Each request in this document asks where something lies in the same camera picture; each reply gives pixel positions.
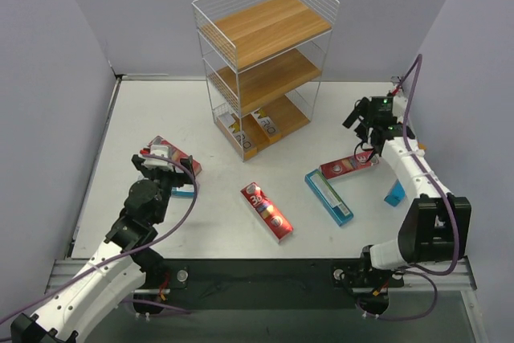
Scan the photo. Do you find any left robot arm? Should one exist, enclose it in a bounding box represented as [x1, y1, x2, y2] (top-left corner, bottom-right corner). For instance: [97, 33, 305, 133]
[7, 153, 198, 342]

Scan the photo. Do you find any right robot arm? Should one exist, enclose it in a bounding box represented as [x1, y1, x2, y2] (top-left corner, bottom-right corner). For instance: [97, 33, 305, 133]
[343, 96, 471, 285]

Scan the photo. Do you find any silver blue toothpaste box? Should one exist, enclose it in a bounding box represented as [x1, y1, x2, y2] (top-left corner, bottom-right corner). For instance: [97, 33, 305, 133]
[171, 184, 195, 198]

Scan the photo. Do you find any red toothpaste box left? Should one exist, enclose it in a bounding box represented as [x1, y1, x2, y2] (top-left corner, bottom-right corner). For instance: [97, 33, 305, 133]
[147, 135, 202, 178]

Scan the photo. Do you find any red toothpaste box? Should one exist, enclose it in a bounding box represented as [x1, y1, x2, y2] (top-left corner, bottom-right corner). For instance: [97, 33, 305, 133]
[147, 135, 202, 178]
[240, 182, 294, 243]
[319, 151, 379, 180]

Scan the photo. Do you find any red toothpaste box right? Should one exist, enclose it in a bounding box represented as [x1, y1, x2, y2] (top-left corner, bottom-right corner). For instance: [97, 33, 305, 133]
[319, 151, 379, 180]

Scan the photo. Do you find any light blue toothpaste box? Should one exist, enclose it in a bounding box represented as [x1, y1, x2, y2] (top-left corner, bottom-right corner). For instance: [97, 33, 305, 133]
[384, 180, 406, 207]

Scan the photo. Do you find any teal toothpaste box with label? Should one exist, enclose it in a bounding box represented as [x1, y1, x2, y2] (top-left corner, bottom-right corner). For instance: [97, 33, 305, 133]
[304, 169, 353, 227]

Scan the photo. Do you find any red toothpaste box centre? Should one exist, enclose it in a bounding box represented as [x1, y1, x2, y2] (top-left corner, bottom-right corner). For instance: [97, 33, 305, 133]
[240, 182, 294, 243]

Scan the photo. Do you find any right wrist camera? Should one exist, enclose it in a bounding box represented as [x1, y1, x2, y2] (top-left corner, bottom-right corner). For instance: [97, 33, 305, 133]
[390, 88, 408, 120]

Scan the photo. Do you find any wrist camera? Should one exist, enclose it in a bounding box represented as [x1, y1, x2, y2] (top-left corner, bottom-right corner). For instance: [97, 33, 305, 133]
[140, 144, 171, 169]
[390, 88, 408, 120]

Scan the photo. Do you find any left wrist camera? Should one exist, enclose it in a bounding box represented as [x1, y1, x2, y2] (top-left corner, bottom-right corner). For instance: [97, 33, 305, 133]
[140, 144, 171, 169]

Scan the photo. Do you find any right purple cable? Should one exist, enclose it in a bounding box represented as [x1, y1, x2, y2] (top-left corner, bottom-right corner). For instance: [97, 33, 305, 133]
[353, 53, 459, 322]

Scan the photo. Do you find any purple cable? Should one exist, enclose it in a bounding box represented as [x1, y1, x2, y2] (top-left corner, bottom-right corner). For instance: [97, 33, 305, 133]
[353, 53, 459, 322]
[0, 152, 202, 320]

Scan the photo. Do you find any white wire wooden shelf rack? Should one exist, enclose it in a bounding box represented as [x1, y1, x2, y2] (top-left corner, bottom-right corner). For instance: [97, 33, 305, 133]
[192, 0, 340, 156]

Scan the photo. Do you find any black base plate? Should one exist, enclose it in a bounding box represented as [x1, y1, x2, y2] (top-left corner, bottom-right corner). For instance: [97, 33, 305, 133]
[134, 259, 404, 313]

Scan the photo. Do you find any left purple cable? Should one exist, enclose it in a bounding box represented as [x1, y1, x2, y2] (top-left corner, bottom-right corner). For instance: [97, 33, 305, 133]
[0, 152, 202, 320]

